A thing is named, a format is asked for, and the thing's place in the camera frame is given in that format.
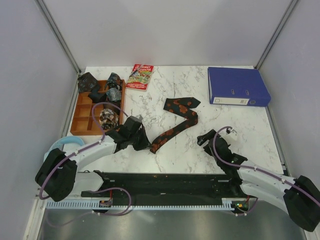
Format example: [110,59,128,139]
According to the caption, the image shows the black tie orange flowers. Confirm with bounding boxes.
[149,97,202,154]

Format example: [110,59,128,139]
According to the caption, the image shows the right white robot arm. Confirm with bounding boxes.
[197,129,320,232]

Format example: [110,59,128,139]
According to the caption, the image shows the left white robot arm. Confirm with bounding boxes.
[35,115,151,202]

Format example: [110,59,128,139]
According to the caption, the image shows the rolled grey blue tie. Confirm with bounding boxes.
[106,88,122,102]

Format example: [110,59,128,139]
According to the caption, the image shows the dark navy tie in tray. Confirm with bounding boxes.
[88,84,107,104]

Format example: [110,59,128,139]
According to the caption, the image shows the wooden compartment tray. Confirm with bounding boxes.
[70,79,126,136]

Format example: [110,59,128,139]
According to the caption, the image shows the red paperback book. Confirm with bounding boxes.
[125,64,154,91]

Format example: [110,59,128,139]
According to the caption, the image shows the rolled teal patterned tie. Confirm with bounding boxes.
[105,72,123,91]

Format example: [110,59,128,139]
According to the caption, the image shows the dark blue patterned tie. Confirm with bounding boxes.
[77,72,99,94]

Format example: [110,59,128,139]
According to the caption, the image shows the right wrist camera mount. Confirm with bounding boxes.
[225,127,238,141]

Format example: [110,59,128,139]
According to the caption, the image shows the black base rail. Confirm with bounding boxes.
[81,171,247,205]

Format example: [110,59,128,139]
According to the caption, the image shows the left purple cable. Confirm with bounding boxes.
[39,102,133,226]

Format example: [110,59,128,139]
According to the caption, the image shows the blue ring binder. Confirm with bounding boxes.
[207,67,271,107]

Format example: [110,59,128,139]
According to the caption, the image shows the white slotted cable duct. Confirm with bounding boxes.
[45,198,249,211]

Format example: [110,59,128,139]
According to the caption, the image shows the left aluminium frame post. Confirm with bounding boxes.
[34,0,82,75]

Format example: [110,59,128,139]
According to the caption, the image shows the aluminium frame post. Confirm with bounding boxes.
[34,0,82,75]
[254,0,301,70]

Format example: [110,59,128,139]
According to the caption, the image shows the right aluminium frame post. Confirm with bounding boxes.
[254,0,301,70]

